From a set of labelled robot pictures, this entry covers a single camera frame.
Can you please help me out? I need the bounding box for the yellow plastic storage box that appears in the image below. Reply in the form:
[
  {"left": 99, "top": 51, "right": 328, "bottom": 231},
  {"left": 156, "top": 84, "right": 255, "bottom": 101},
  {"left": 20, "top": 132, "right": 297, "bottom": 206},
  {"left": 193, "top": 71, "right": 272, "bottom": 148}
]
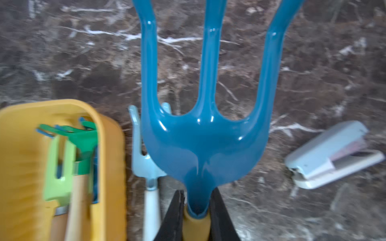
[{"left": 1, "top": 99, "right": 127, "bottom": 241}]

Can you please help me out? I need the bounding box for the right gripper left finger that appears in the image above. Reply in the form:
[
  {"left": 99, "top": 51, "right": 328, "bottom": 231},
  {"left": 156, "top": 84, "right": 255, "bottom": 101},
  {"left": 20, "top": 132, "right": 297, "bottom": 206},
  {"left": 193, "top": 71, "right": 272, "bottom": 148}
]
[{"left": 154, "top": 190, "right": 185, "bottom": 241}]

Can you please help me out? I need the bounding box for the white stapler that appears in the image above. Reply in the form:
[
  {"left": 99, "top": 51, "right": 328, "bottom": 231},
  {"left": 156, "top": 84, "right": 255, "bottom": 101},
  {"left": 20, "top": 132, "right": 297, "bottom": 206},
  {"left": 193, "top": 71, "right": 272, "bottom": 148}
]
[{"left": 284, "top": 120, "right": 385, "bottom": 189}]

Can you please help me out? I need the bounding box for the light blue hand fork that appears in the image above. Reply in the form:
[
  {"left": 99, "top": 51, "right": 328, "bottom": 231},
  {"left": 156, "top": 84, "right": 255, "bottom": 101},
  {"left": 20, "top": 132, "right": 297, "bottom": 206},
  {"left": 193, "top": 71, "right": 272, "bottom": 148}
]
[{"left": 128, "top": 105, "right": 166, "bottom": 241}]

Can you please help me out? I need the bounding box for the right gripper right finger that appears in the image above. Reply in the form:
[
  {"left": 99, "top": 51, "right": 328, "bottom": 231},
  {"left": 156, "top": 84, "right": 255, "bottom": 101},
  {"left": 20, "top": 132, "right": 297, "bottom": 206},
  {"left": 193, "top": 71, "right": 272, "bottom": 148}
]
[{"left": 209, "top": 188, "right": 241, "bottom": 241}]

